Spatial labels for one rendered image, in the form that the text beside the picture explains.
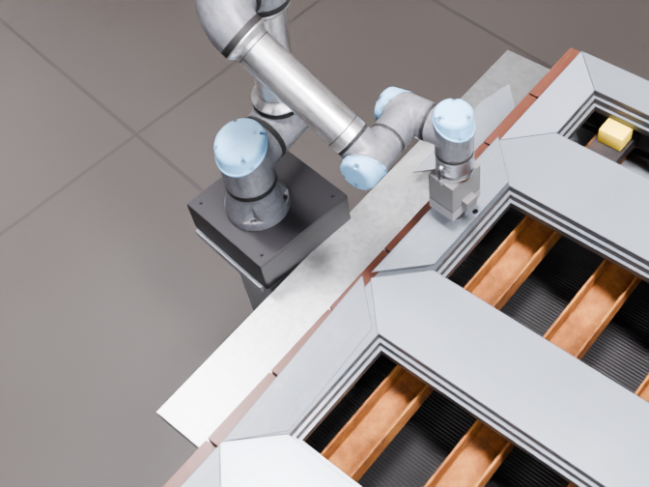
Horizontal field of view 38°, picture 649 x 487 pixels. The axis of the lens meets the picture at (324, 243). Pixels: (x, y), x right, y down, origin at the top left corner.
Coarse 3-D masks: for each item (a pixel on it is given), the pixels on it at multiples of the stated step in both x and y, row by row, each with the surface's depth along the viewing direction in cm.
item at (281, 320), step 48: (480, 96) 239; (432, 144) 231; (384, 192) 225; (336, 240) 218; (384, 240) 217; (288, 288) 212; (336, 288) 211; (240, 336) 207; (288, 336) 205; (192, 384) 201; (240, 384) 200; (192, 432) 195
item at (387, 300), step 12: (396, 276) 189; (408, 276) 189; (420, 276) 188; (384, 288) 188; (396, 288) 188; (408, 288) 187; (384, 300) 186; (396, 300) 186; (384, 312) 185; (384, 324) 183
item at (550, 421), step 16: (576, 368) 173; (592, 368) 173; (560, 384) 172; (576, 384) 171; (592, 384) 171; (544, 400) 170; (560, 400) 170; (576, 400) 170; (592, 400) 169; (528, 416) 169; (544, 416) 168; (560, 416) 168; (576, 416) 168; (528, 432) 167; (544, 432) 167; (560, 432) 166
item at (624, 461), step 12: (648, 408) 167; (648, 420) 166; (636, 432) 165; (648, 432) 165; (624, 444) 164; (636, 444) 164; (648, 444) 163; (624, 456) 163; (636, 456) 162; (648, 456) 162; (612, 468) 162; (624, 468) 162; (636, 468) 161; (648, 468) 161; (600, 480) 161; (612, 480) 160; (624, 480) 160; (636, 480) 160; (648, 480) 160
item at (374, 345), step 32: (576, 128) 210; (640, 128) 207; (512, 192) 200; (480, 224) 196; (544, 224) 197; (576, 224) 192; (448, 256) 191; (608, 256) 190; (384, 352) 183; (352, 384) 181; (448, 384) 176; (320, 416) 177; (480, 416) 173; (544, 448) 167; (352, 480) 169; (576, 480) 164
